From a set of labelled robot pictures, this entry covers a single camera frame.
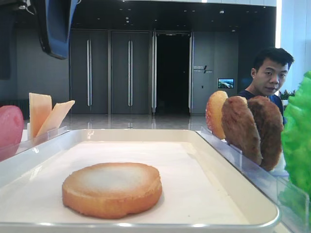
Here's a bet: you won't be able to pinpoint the round bread slice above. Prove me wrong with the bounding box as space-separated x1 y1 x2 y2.
62 163 162 219

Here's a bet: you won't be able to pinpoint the robot arm dark blue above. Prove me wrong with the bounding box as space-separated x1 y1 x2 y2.
13 0 80 60

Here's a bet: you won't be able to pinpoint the upright bread slice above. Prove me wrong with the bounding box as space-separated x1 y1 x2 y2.
206 91 228 140

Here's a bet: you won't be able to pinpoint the front brown meat patty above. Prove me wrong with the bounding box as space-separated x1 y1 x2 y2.
222 96 262 165

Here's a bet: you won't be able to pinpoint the brown meat patty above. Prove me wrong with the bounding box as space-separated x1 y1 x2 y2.
248 96 284 171
222 96 262 165

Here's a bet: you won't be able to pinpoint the leaning yellow cheese slice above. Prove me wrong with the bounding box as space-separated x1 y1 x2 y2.
35 100 75 137

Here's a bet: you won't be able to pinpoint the rear brown meat patty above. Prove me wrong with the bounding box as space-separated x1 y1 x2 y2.
248 96 284 171

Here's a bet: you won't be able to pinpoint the upright orange cheese slice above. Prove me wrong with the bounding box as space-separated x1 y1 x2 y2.
29 93 52 138

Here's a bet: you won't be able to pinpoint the red tomato slice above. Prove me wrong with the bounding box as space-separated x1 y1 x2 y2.
0 105 24 161

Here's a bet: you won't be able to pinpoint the green lettuce leaf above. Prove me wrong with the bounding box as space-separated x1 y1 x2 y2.
277 71 311 212

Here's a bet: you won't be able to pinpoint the middle dark double door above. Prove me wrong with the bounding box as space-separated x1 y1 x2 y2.
111 32 149 114

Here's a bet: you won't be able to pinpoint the dark double door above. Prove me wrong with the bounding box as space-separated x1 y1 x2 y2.
70 31 108 114
111 32 149 114

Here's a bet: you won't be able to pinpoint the white tray liner paper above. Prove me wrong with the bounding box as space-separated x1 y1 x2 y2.
0 142 248 226

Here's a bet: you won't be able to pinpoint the left dark double door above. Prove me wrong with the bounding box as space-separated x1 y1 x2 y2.
70 31 108 114

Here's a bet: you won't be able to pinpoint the white rectangular tray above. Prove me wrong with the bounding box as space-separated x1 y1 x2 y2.
0 129 280 233

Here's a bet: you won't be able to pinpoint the left clear acrylic holder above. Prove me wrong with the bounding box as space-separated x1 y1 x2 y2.
0 126 69 162

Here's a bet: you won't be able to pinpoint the clear acrylic holder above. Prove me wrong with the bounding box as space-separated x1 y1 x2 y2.
197 127 311 233
0 126 69 162

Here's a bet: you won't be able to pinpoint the man in dark shirt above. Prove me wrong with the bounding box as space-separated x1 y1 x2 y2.
238 47 294 116

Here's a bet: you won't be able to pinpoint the potted flowers in planter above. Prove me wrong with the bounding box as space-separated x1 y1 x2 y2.
279 90 295 106

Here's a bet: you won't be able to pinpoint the right clear acrylic holder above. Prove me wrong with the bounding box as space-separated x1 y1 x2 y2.
197 127 311 233

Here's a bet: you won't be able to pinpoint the small wall screen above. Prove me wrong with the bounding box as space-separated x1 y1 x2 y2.
217 79 234 89

